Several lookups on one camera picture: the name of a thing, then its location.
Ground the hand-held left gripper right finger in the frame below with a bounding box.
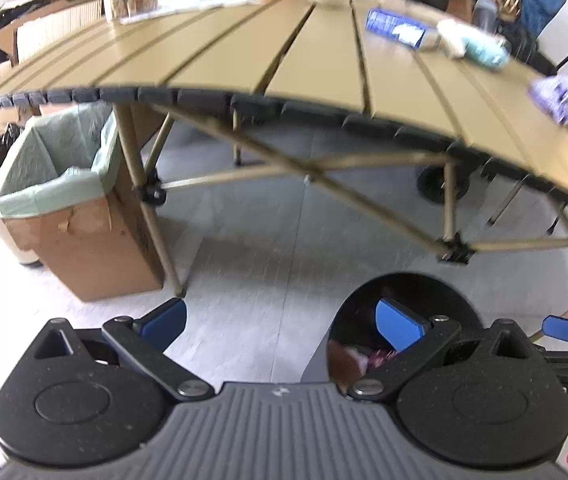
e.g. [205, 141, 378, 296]
[348, 298, 545, 403]

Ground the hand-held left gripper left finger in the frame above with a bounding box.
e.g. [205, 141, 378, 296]
[24, 297, 216, 403]

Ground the magenta cloth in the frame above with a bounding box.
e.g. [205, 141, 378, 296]
[364, 349, 400, 372]

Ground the black round trash bin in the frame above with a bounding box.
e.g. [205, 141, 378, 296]
[300, 272, 486, 396]

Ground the brown cardboard box bin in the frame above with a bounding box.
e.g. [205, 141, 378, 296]
[3, 110, 185, 303]

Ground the black cart wheel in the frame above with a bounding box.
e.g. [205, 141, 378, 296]
[416, 165, 471, 204]

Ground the cream round bin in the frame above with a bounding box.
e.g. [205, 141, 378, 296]
[0, 202, 44, 267]

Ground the pale green plastic liner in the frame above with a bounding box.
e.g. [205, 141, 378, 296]
[0, 106, 121, 220]

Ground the purple printed wrapper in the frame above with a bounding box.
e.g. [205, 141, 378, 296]
[529, 75, 568, 127]

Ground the beige folding slatted table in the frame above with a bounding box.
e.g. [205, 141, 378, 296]
[0, 0, 568, 311]

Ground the teal and white fluffy cloth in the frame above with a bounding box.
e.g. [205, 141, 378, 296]
[436, 18, 511, 68]

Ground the blue snack packet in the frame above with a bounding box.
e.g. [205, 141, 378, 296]
[365, 7, 440, 51]

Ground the corrugated cardboard box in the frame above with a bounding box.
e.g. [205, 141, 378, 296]
[0, 0, 105, 63]

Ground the white flat sheet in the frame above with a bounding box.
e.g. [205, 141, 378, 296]
[119, 0, 265, 26]

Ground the grey bottle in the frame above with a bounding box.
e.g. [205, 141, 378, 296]
[473, 0, 499, 31]

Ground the blue bag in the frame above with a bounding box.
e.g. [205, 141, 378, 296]
[494, 0, 567, 56]

